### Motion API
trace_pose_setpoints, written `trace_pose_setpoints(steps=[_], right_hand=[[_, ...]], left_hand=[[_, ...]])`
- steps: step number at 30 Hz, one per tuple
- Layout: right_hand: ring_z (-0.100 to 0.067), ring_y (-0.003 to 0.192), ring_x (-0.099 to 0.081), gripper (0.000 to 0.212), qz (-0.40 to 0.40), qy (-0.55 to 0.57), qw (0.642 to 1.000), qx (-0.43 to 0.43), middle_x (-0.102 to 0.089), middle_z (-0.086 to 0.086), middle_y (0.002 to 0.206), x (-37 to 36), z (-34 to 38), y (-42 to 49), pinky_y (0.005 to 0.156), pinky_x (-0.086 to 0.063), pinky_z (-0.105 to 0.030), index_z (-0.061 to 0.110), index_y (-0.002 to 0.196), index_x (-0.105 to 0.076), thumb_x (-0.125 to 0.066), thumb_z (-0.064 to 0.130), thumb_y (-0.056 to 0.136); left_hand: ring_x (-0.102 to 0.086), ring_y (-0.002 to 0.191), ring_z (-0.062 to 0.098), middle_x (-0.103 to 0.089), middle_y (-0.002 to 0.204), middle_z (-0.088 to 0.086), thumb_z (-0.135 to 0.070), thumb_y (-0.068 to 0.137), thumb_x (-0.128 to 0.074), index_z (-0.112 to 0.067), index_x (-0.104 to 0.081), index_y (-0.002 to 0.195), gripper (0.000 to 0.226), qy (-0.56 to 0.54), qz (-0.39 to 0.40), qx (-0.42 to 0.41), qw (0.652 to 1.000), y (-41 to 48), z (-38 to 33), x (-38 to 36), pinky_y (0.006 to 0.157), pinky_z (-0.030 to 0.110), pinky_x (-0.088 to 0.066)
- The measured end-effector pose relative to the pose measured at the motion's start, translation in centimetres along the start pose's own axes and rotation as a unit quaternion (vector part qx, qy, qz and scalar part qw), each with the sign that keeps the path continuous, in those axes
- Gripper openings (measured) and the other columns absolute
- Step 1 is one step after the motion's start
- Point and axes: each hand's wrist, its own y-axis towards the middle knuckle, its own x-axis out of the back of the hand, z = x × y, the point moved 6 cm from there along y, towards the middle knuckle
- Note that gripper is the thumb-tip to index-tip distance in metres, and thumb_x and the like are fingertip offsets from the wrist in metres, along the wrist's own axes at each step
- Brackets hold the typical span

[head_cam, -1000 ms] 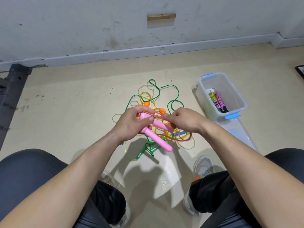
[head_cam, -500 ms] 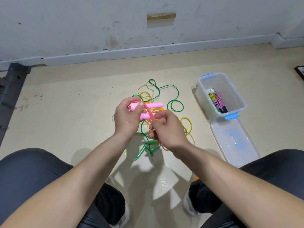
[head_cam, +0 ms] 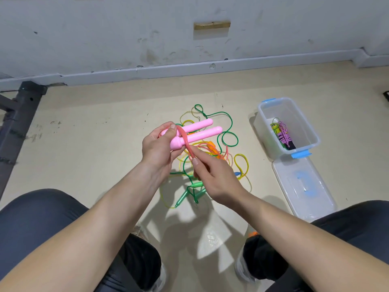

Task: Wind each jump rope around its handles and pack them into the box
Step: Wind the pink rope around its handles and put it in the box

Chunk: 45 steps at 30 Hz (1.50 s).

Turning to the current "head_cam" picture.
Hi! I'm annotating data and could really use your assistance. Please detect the pile of colourful jump ropes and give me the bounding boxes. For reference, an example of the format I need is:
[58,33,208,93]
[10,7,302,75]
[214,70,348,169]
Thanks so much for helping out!
[164,104,253,208]

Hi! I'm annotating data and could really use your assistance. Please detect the person's left hand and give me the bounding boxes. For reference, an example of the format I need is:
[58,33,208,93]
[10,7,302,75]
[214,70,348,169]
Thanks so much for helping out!
[141,122,184,183]

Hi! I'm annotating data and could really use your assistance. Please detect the person's right forearm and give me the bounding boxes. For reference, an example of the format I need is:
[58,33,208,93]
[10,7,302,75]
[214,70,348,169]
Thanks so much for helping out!
[234,191,389,292]

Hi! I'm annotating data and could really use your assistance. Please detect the black metal rack frame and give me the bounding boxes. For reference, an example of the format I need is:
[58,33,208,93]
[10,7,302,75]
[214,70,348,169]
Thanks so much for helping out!
[0,81,48,200]

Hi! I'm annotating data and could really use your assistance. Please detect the clear plastic box lid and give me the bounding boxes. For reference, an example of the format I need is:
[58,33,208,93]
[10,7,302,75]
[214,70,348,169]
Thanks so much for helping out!
[272,155,338,223]

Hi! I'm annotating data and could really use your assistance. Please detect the pink skipping rope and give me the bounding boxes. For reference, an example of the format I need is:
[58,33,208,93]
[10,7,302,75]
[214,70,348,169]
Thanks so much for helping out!
[159,118,231,174]

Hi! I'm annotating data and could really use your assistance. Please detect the black shorts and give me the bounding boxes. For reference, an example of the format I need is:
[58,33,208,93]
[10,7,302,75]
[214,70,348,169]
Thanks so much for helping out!
[0,188,389,292]

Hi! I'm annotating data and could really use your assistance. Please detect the pink rope with black-yellow handles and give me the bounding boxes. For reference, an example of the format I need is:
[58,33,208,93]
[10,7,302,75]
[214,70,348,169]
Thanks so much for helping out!
[271,120,297,150]

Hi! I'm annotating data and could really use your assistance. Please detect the small wooden wall block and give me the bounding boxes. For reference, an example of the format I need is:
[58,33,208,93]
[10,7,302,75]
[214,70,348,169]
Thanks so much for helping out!
[193,20,232,31]

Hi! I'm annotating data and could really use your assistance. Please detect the grey shoe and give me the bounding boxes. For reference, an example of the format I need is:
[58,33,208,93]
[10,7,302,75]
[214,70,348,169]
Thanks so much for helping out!
[137,225,169,292]
[234,231,261,283]

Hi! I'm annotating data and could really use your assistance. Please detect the clear storage box blue latches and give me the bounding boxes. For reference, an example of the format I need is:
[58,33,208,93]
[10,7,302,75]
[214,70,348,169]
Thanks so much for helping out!
[253,98,322,161]

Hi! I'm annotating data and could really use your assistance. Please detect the grey right shoe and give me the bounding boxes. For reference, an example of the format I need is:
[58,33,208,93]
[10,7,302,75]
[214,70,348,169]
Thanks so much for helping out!
[234,231,261,283]

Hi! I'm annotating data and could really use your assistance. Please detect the grey left shoe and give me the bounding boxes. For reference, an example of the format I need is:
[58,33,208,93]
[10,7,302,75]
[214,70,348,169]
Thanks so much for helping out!
[137,225,169,292]

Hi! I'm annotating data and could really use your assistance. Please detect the person's left forearm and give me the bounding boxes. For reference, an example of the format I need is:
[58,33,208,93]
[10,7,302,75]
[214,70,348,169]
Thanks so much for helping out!
[0,164,168,292]

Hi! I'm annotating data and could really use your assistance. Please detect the person's right hand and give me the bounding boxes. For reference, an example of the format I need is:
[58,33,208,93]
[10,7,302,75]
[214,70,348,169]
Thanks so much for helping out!
[187,146,251,210]

